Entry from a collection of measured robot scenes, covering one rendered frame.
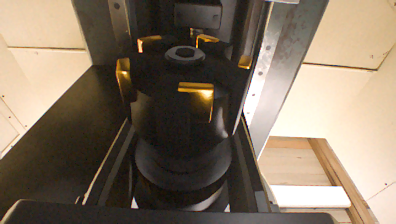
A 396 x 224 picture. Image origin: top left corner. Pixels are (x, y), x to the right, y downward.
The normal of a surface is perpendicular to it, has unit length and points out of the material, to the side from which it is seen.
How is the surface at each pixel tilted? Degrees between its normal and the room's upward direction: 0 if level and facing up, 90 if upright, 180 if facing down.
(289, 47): 90
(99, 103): 180
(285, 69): 90
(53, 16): 90
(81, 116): 180
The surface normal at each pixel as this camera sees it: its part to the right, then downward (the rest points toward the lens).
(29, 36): -0.02, 0.65
